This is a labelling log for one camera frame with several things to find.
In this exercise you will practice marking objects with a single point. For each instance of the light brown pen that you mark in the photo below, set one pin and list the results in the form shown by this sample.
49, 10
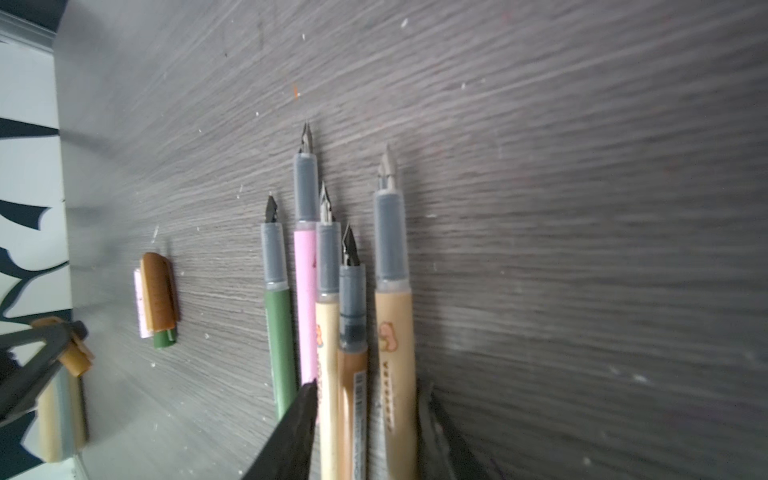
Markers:
395, 328

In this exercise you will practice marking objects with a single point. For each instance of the green pen cap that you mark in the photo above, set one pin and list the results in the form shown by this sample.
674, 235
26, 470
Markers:
164, 338

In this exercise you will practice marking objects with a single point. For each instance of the pink pen brown cap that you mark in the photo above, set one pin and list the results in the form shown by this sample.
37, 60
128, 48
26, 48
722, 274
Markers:
306, 192

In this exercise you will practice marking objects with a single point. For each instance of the beige sponge block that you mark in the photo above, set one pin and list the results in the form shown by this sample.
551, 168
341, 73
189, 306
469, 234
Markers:
61, 419

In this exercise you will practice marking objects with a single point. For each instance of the lilac cap brown pen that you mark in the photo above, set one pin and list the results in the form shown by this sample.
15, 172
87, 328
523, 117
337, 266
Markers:
352, 362

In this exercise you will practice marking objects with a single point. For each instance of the light brown pen cap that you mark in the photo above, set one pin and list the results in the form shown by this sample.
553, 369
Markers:
76, 357

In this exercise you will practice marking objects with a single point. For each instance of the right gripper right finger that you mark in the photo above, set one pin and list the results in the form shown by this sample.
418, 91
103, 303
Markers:
443, 451

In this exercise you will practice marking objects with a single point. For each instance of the tan cap pen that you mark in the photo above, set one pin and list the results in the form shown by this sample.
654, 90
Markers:
328, 256

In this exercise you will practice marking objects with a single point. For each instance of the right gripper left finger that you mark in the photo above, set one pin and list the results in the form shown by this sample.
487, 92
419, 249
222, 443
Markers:
287, 453

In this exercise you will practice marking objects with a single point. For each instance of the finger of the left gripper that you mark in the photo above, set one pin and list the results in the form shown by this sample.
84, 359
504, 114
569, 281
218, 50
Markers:
21, 384

